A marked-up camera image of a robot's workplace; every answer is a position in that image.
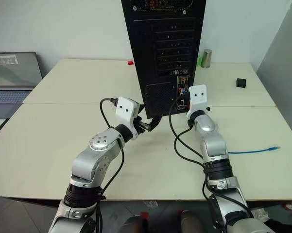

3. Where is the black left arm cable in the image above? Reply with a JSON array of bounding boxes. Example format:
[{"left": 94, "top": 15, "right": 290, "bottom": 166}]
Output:
[{"left": 99, "top": 97, "right": 126, "bottom": 233}]

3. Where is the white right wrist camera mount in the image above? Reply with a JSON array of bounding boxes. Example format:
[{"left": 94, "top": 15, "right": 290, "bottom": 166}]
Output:
[{"left": 186, "top": 84, "right": 208, "bottom": 120}]

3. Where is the small black cube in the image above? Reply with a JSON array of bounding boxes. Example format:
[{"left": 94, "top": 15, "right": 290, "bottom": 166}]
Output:
[{"left": 235, "top": 78, "right": 248, "bottom": 89}]

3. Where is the blue ethernet cable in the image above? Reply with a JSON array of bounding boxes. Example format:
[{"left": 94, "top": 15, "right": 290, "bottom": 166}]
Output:
[{"left": 227, "top": 146, "right": 281, "bottom": 155}]

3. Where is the silver metal cup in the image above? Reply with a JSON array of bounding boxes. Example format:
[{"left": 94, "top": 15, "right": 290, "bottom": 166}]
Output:
[{"left": 200, "top": 49, "right": 213, "bottom": 68}]

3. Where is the grey partition panel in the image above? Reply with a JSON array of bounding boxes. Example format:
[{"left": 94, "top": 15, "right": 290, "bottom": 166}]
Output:
[{"left": 256, "top": 9, "right": 292, "bottom": 108}]

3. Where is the grey open laptop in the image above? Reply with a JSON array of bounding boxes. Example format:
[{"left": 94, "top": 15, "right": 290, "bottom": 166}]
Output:
[{"left": 0, "top": 51, "right": 43, "bottom": 106}]

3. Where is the black computer tower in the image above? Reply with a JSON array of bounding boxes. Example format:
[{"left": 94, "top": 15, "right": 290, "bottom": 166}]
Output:
[{"left": 120, "top": 0, "right": 206, "bottom": 119}]

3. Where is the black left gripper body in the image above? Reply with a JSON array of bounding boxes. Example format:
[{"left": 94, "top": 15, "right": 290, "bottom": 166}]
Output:
[{"left": 133, "top": 104, "right": 148, "bottom": 135}]

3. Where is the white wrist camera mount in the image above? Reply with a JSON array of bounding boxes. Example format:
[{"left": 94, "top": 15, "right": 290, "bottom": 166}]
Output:
[
  {"left": 186, "top": 84, "right": 208, "bottom": 120},
  {"left": 115, "top": 96, "right": 140, "bottom": 141}
]

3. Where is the white crumpled floor object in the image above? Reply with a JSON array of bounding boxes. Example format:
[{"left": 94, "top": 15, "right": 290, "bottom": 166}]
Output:
[{"left": 252, "top": 208, "right": 271, "bottom": 222}]

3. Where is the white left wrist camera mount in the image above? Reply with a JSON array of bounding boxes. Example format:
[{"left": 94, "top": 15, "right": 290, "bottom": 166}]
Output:
[{"left": 115, "top": 96, "right": 140, "bottom": 141}]

